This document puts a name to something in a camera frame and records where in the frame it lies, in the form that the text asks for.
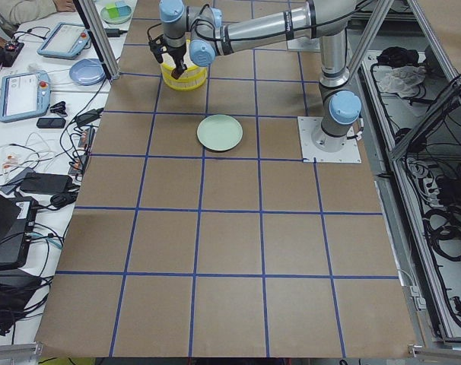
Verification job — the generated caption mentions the aluminium frame post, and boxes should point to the aluminium frame post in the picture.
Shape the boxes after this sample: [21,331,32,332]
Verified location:
[74,0,119,82]

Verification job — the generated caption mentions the black laptop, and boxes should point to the black laptop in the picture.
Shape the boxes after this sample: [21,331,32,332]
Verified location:
[0,194,37,270]

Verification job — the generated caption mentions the lower teach pendant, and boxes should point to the lower teach pendant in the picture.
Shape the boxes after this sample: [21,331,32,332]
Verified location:
[0,71,51,123]

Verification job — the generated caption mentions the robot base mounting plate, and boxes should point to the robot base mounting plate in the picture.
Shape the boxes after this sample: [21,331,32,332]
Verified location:
[297,116,361,163]

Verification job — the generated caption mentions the teach pendant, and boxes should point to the teach pendant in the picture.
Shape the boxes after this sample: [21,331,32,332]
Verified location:
[0,71,51,123]
[37,22,90,59]

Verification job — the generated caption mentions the yellow steamer basket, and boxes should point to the yellow steamer basket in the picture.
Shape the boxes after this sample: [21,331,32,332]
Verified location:
[161,40,206,80]
[163,73,207,91]

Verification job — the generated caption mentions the blue plate on desk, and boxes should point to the blue plate on desk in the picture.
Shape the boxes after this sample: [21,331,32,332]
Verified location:
[68,59,106,86]

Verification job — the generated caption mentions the mint green plate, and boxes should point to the mint green plate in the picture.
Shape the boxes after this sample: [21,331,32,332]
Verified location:
[196,114,243,152]

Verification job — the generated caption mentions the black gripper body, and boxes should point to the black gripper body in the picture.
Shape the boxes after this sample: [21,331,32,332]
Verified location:
[167,40,186,67]

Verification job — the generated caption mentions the brown bun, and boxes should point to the brown bun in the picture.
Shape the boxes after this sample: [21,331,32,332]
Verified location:
[171,68,184,80]

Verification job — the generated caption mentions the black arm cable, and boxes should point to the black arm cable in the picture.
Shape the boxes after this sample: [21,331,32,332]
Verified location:
[146,3,212,64]

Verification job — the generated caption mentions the upper teach pendant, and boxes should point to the upper teach pendant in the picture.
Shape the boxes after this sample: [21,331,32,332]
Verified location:
[37,22,90,59]

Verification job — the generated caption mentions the black phone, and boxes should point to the black phone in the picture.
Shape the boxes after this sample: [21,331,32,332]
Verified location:
[37,117,66,129]

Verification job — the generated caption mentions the black power adapter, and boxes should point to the black power adapter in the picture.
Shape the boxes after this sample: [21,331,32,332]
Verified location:
[104,28,128,38]

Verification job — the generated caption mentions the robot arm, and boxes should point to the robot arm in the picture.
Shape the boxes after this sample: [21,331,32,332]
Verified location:
[148,1,361,153]

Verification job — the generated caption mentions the green bowl with blocks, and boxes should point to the green bowl with blocks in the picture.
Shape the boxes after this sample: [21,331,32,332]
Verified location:
[100,1,132,24]

